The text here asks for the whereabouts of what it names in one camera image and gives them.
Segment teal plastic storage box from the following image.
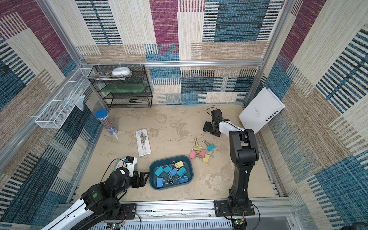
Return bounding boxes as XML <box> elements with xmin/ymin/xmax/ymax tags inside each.
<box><xmin>149</xmin><ymin>155</ymin><xmax>194</xmax><ymax>190</ymax></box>

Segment blue binder clip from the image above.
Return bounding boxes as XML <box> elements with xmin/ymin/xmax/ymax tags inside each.
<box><xmin>156</xmin><ymin>177</ymin><xmax>174</xmax><ymax>188</ymax></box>
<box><xmin>169</xmin><ymin>168</ymin><xmax>178</xmax><ymax>177</ymax></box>
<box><xmin>179</xmin><ymin>176</ymin><xmax>189</xmax><ymax>184</ymax></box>

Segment blue-lid pencil tube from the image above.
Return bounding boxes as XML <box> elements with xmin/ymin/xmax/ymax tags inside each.
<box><xmin>95</xmin><ymin>109</ymin><xmax>118</xmax><ymax>135</ymax></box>

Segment black wire shelf rack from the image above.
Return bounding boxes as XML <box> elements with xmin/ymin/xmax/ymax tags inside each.
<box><xmin>89</xmin><ymin>64</ymin><xmax>153</xmax><ymax>109</ymax></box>

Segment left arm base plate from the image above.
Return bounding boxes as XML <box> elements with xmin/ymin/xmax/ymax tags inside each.
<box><xmin>115</xmin><ymin>203</ymin><xmax>137</xmax><ymax>221</ymax></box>

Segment teal binder clip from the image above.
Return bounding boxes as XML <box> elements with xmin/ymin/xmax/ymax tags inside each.
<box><xmin>177</xmin><ymin>167</ymin><xmax>187</xmax><ymax>177</ymax></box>
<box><xmin>154</xmin><ymin>167</ymin><xmax>164</xmax><ymax>177</ymax></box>
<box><xmin>202</xmin><ymin>140</ymin><xmax>216</xmax><ymax>152</ymax></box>
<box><xmin>163</xmin><ymin>165</ymin><xmax>172</xmax><ymax>173</ymax></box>

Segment pink binder clip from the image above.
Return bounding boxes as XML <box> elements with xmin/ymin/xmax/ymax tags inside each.
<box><xmin>196</xmin><ymin>149</ymin><xmax>207</xmax><ymax>159</ymax></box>
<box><xmin>189</xmin><ymin>150</ymin><xmax>196</xmax><ymax>159</ymax></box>

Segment magazines on shelf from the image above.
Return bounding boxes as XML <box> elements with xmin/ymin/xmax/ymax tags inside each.
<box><xmin>83</xmin><ymin>71</ymin><xmax>133</xmax><ymax>81</ymax></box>

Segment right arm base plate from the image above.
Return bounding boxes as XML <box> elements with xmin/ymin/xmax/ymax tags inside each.
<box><xmin>213</xmin><ymin>200</ymin><xmax>255</xmax><ymax>218</ymax></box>

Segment black stapler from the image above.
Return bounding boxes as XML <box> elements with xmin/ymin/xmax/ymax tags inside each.
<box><xmin>129</xmin><ymin>99</ymin><xmax>149</xmax><ymax>104</ymax></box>

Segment green round alarm clock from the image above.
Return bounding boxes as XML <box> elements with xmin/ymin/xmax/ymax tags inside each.
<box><xmin>114</xmin><ymin>158</ymin><xmax>127</xmax><ymax>170</ymax></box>

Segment green tray on shelf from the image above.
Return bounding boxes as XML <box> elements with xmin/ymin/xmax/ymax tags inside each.
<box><xmin>99</xmin><ymin>83</ymin><xmax>148</xmax><ymax>93</ymax></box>

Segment yellow binder clip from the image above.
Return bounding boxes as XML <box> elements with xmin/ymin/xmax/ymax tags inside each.
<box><xmin>203</xmin><ymin>154</ymin><xmax>210</xmax><ymax>163</ymax></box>
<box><xmin>172</xmin><ymin>161</ymin><xmax>184</xmax><ymax>170</ymax></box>
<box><xmin>193</xmin><ymin>138</ymin><xmax>203</xmax><ymax>151</ymax></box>

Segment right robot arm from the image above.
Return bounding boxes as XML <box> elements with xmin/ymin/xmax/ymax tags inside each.
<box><xmin>203</xmin><ymin>107</ymin><xmax>260</xmax><ymax>216</ymax></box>

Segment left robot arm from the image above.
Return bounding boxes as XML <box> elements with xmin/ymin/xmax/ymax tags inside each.
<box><xmin>43</xmin><ymin>167</ymin><xmax>150</xmax><ymax>230</ymax></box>

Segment white booklet on stand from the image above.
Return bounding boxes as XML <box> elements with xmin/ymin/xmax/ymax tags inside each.
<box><xmin>239</xmin><ymin>87</ymin><xmax>285</xmax><ymax>133</ymax></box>

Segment white wire wall basket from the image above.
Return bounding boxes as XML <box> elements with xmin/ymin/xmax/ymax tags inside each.
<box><xmin>34</xmin><ymin>68</ymin><xmax>91</xmax><ymax>129</ymax></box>

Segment packaged ruler card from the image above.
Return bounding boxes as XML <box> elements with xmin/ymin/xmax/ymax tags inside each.
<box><xmin>136</xmin><ymin>128</ymin><xmax>151</xmax><ymax>157</ymax></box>

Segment white oval device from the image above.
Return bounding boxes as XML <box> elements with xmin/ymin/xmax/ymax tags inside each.
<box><xmin>112</xmin><ymin>67</ymin><xmax>131</xmax><ymax>77</ymax></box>

